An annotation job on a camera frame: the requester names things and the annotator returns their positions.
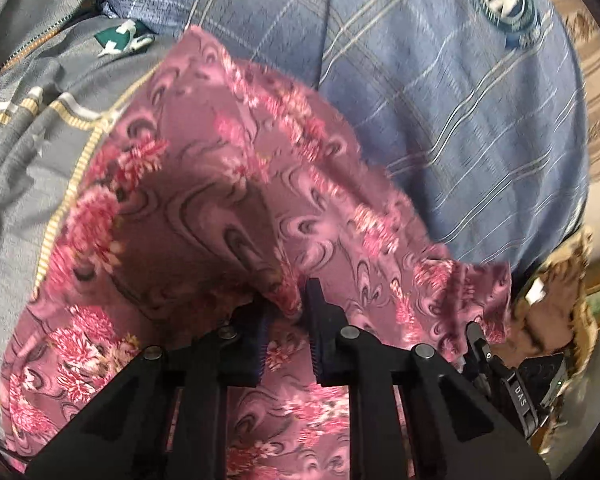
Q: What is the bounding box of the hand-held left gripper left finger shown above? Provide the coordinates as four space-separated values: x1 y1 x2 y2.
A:
27 304 271 480

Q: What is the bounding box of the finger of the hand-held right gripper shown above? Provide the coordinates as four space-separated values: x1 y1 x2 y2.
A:
465 321 492 378

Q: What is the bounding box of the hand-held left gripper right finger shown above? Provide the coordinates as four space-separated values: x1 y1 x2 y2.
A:
305 277 552 480

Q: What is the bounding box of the pink floral garment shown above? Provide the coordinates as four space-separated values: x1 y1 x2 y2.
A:
0 25 513 480

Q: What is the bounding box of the brown cloth with white label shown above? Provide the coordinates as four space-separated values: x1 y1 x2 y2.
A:
509 226 597 378

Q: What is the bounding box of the blue plaid pillow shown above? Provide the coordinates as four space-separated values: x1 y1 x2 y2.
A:
100 0 592 271

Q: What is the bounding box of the beige striped pillow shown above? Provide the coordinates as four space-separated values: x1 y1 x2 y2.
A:
535 0 600 184

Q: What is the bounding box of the grey bedsheet with green star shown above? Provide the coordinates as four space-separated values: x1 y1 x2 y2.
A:
0 0 196 443

